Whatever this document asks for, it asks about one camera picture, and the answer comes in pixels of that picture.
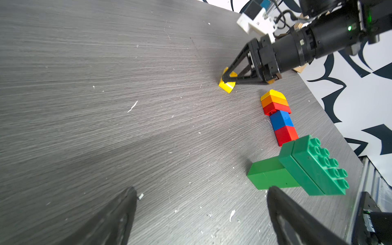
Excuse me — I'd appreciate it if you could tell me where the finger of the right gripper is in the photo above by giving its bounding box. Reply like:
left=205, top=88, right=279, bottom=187
left=223, top=38, right=260, bottom=77
left=222, top=72, right=264, bottom=85

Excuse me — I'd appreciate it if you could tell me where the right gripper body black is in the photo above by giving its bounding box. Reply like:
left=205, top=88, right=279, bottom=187
left=258, top=13, right=360, bottom=82

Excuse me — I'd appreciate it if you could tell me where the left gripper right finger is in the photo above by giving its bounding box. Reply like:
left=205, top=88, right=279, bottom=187
left=267, top=186, right=346, bottom=245

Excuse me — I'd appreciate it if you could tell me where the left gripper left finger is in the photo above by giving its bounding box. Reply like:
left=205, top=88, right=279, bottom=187
left=59, top=187, right=137, bottom=245

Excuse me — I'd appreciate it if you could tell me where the yellow curved lego brick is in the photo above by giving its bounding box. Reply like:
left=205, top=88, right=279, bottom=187
left=260, top=89, right=286, bottom=101
left=218, top=72, right=237, bottom=93

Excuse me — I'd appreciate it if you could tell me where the orange lego brick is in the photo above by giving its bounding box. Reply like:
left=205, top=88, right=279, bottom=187
left=260, top=95, right=289, bottom=108

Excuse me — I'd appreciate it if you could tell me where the red long lego brick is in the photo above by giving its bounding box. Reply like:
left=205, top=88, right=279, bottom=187
left=263, top=102, right=292, bottom=116

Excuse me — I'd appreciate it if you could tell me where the blue square lego brick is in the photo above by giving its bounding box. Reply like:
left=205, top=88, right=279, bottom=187
left=269, top=110, right=294, bottom=131

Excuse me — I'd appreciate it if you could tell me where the dark green long lego brick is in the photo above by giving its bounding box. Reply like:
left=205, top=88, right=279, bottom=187
left=292, top=135, right=349, bottom=196

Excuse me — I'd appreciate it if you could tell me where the light green square lego brick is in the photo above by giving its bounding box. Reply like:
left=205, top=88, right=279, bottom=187
left=247, top=156, right=301, bottom=190

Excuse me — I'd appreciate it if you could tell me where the red square lego brick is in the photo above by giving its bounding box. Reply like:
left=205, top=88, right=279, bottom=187
left=275, top=126, right=299, bottom=147

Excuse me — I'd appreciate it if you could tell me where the dark green wide lego brick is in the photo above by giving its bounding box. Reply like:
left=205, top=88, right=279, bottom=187
left=278, top=141, right=325, bottom=196

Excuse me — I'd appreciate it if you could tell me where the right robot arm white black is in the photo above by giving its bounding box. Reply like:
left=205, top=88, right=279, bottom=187
left=222, top=1, right=392, bottom=83

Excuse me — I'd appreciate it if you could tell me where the wooden framed picture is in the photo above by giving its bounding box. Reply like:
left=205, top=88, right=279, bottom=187
left=293, top=22, right=308, bottom=73

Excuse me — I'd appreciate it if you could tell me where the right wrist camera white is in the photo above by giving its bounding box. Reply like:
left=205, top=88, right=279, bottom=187
left=236, top=1, right=277, bottom=43

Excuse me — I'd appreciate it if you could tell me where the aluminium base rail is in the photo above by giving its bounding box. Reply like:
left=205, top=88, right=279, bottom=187
left=346, top=156, right=392, bottom=245

